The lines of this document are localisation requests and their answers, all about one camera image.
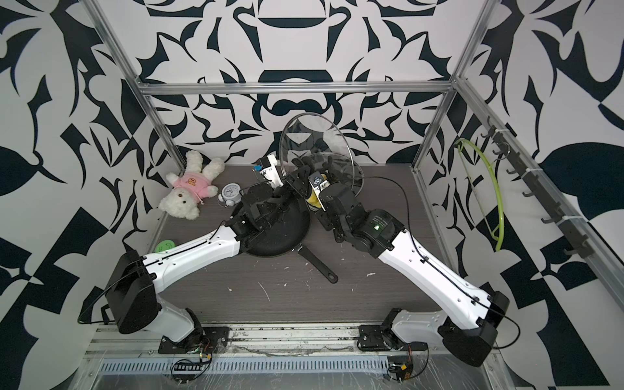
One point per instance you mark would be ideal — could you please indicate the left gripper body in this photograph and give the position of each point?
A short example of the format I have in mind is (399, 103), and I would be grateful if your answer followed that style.
(296, 188)

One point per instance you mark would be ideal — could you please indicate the yellow cleaning cloth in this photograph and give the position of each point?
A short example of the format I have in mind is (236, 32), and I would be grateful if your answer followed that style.
(313, 200)

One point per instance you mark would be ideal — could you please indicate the large glass pot lid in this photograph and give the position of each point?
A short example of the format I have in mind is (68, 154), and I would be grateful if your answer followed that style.
(312, 136)

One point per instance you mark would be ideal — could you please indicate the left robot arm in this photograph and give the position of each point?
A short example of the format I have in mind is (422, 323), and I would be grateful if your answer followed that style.
(133, 291)

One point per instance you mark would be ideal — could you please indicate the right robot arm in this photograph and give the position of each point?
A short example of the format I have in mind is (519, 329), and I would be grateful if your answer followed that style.
(469, 316)

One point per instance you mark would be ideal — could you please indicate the green round container lid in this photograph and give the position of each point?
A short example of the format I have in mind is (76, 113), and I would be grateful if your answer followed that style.
(164, 246)

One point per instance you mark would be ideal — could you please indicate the large black frying pan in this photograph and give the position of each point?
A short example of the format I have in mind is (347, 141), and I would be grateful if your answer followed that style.
(274, 227)

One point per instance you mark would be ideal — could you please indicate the small white alarm clock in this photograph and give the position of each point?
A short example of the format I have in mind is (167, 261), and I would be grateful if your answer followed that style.
(230, 195)

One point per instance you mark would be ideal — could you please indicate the white teddy bear pink shirt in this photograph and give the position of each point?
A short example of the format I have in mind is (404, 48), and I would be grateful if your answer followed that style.
(192, 187)

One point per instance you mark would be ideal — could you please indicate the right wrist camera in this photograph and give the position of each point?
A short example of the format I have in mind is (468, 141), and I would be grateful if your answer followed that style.
(318, 183)

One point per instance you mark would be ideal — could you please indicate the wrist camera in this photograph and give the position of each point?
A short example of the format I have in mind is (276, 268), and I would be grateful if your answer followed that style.
(318, 183)
(266, 169)

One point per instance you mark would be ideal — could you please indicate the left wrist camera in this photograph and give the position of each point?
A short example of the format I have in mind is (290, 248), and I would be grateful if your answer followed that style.
(266, 169)

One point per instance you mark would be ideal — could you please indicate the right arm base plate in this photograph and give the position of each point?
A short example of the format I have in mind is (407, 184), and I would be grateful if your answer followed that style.
(375, 338)

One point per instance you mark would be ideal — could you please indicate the aluminium frame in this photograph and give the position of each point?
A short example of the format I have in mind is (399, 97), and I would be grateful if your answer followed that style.
(550, 72)

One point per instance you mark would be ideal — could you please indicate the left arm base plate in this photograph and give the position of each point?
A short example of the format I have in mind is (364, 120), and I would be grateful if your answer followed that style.
(206, 341)

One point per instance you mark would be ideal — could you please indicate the black wall hook rack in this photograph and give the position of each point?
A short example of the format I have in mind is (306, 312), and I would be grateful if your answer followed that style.
(541, 188)

